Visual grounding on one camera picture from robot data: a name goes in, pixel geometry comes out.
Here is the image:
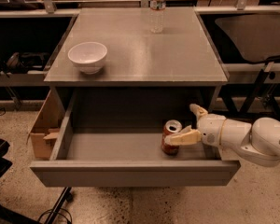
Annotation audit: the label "red coke can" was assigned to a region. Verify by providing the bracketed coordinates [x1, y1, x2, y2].
[161, 119, 182, 155]

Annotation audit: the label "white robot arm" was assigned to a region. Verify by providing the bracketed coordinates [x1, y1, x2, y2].
[164, 104, 280, 167]

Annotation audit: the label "white ceramic bowl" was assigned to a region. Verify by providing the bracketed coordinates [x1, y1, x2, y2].
[67, 42, 107, 74]

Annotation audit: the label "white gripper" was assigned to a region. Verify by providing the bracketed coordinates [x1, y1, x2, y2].
[172, 104, 227, 147]

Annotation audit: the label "brown cardboard box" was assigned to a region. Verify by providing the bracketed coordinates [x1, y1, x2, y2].
[29, 91, 64, 160]

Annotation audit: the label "grey cabinet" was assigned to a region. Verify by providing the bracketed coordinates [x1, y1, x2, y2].
[45, 7, 228, 110]

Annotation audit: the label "open grey top drawer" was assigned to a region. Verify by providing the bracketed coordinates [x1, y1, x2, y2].
[31, 89, 240, 187]

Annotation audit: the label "black office chair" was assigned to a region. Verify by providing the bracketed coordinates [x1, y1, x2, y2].
[210, 14, 280, 147]

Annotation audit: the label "clear plastic water bottle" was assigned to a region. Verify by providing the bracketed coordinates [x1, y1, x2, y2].
[149, 0, 166, 34]

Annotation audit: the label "black headphones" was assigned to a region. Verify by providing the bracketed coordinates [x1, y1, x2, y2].
[0, 52, 50, 76]

